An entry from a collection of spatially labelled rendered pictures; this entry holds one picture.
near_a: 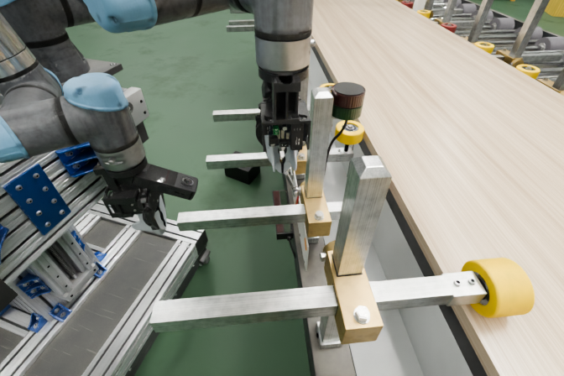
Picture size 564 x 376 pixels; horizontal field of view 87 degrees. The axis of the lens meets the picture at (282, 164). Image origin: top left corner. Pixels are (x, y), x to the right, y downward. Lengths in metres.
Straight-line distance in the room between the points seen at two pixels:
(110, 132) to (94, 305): 1.02
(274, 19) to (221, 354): 1.30
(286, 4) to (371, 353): 0.71
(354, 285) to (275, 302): 0.11
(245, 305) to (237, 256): 1.20
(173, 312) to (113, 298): 0.99
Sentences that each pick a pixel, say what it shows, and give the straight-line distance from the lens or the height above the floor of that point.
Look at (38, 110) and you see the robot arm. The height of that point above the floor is 1.16.
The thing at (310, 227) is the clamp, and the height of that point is 0.85.
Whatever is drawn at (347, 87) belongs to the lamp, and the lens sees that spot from 0.57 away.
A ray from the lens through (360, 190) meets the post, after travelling 0.33.
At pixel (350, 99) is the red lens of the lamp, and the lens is 0.54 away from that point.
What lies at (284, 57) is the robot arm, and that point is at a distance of 0.40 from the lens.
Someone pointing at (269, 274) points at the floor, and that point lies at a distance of 1.58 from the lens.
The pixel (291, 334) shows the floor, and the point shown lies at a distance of 1.46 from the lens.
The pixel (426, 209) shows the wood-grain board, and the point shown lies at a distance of 0.69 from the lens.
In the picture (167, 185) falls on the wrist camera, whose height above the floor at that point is 0.98.
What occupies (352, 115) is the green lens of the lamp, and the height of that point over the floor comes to 1.09.
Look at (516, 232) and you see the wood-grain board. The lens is 0.74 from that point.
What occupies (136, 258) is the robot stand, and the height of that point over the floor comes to 0.21.
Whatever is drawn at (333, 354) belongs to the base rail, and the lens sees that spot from 0.71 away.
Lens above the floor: 1.37
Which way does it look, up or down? 40 degrees down
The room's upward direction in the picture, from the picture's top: straight up
